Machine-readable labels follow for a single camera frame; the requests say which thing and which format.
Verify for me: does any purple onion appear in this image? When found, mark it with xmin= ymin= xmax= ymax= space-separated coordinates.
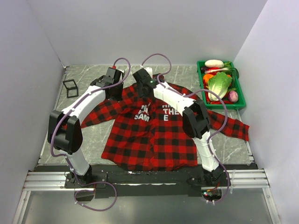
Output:
xmin=228 ymin=91 xmax=239 ymax=103

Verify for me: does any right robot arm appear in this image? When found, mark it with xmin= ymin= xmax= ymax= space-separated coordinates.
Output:
xmin=133 ymin=68 xmax=230 ymax=186

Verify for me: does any black brooch display box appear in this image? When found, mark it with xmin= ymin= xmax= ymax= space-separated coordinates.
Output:
xmin=63 ymin=79 xmax=78 ymax=98

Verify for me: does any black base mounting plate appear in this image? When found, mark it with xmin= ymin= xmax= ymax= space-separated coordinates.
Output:
xmin=64 ymin=165 xmax=231 ymax=198

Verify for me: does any green plastic tray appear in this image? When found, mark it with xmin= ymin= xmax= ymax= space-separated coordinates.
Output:
xmin=197 ymin=61 xmax=246 ymax=110

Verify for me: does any orange fruit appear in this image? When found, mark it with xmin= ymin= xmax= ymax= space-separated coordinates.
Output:
xmin=203 ymin=73 xmax=214 ymax=83

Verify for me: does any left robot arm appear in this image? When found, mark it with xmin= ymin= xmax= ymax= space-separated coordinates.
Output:
xmin=47 ymin=66 xmax=126 ymax=188

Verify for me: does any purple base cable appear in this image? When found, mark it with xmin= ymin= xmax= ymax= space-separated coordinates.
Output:
xmin=74 ymin=182 xmax=117 ymax=212

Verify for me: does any aluminium frame rail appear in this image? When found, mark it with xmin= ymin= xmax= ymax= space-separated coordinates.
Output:
xmin=22 ymin=169 xmax=270 ymax=191

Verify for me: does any white green onion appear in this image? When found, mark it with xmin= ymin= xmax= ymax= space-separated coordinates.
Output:
xmin=204 ymin=67 xmax=235 ymax=74

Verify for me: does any small circuit board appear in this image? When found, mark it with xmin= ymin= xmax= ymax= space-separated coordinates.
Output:
xmin=202 ymin=189 xmax=222 ymax=202

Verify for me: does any dark purple eggplant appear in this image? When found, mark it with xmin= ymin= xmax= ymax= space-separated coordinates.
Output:
xmin=200 ymin=66 xmax=209 ymax=72

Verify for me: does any green white cabbage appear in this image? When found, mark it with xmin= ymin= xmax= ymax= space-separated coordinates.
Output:
xmin=208 ymin=72 xmax=233 ymax=98

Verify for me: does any white potato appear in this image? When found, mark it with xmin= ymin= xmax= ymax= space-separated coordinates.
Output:
xmin=205 ymin=59 xmax=224 ymax=68

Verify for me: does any red chili pepper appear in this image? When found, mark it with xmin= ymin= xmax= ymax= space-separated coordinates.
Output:
xmin=210 ymin=100 xmax=232 ymax=105

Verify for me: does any red black plaid shirt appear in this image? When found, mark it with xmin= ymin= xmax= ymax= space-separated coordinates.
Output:
xmin=80 ymin=74 xmax=250 ymax=172

